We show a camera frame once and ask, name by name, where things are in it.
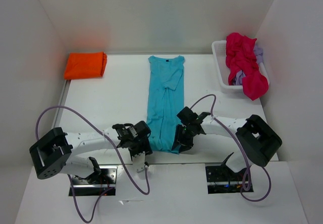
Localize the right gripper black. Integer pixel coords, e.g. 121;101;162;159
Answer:
171;124;196;153

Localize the cyan t shirt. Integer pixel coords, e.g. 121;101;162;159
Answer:
146;55;185;154

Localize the orange t shirt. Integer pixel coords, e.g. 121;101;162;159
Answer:
64;51;107;80

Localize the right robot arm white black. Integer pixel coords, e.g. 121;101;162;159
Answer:
172;107;282;180

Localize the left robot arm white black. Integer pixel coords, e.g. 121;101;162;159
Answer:
29;121;152;184

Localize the lavender t shirt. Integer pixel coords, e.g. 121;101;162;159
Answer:
232;44;263;85

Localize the white plastic basket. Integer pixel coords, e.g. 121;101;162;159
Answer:
211;40;270;93

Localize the magenta t shirt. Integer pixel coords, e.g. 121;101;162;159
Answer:
226;32;269;100

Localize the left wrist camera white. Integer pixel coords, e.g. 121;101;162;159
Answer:
132;151;146;173

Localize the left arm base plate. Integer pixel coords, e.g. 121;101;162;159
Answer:
72;165;118;196

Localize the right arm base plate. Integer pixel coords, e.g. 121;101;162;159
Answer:
205;164;246;194

